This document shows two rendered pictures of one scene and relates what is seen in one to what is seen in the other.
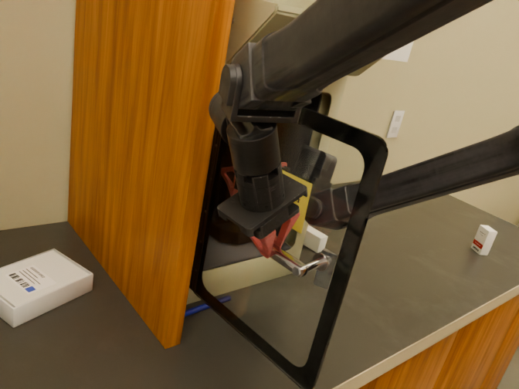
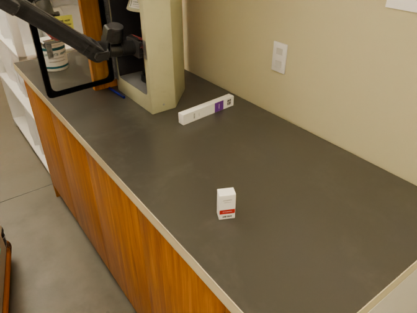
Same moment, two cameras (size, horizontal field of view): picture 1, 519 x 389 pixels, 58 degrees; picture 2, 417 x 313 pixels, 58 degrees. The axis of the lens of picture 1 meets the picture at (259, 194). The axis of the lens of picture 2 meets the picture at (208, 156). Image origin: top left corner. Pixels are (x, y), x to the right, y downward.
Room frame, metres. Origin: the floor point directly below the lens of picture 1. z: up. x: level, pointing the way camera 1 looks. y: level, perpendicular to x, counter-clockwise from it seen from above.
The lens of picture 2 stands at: (1.36, -1.46, 1.62)
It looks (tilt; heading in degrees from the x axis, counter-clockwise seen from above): 33 degrees down; 97
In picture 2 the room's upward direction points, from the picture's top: straight up
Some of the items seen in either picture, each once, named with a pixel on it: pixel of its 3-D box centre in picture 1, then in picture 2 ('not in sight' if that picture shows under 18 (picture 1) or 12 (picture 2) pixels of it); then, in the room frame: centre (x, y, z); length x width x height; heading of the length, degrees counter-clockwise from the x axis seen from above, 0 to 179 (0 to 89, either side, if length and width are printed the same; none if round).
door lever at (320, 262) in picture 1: (290, 254); not in sight; (0.57, -0.06, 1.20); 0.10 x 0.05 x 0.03; 48
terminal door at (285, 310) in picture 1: (267, 232); (74, 42); (0.64, -0.02, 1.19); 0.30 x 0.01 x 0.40; 48
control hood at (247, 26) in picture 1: (320, 45); not in sight; (0.82, -0.05, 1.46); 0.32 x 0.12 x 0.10; 133
